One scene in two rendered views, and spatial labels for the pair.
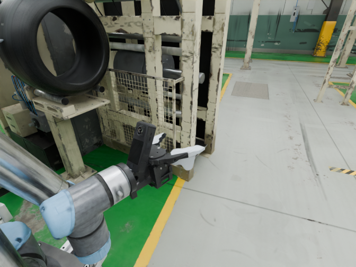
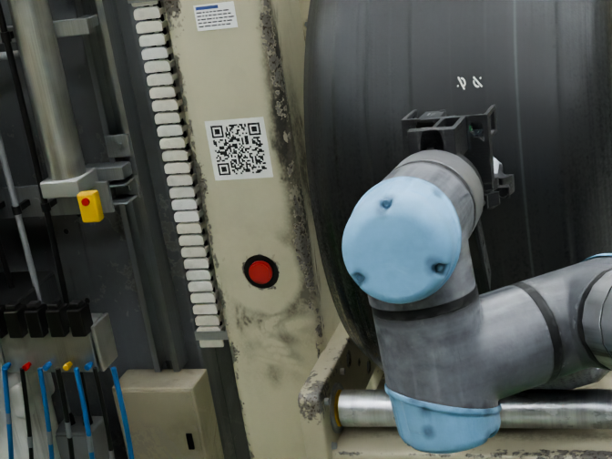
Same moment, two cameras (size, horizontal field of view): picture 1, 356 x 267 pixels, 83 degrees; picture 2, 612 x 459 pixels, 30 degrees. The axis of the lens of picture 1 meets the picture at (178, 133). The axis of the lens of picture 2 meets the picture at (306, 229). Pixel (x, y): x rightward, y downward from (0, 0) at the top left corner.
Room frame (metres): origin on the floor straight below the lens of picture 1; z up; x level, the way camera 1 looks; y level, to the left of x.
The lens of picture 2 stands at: (0.14, 1.28, 1.57)
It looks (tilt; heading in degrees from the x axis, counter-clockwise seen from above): 19 degrees down; 346
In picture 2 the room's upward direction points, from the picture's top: 9 degrees counter-clockwise
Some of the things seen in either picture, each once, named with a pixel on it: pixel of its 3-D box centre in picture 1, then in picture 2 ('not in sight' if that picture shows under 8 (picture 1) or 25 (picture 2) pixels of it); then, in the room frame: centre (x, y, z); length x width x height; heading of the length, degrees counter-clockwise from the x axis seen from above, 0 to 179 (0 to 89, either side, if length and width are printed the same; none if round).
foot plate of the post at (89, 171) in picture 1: (77, 173); not in sight; (1.50, 1.00, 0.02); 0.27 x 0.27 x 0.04; 58
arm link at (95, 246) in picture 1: (86, 230); not in sight; (0.28, 0.20, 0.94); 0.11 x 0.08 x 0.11; 45
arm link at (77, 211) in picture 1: (78, 206); not in sight; (0.26, 0.19, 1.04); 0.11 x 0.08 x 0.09; 135
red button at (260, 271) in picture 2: not in sight; (261, 270); (1.45, 1.03, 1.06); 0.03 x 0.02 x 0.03; 58
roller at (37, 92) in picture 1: (50, 96); (475, 408); (1.26, 0.84, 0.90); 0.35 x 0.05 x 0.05; 58
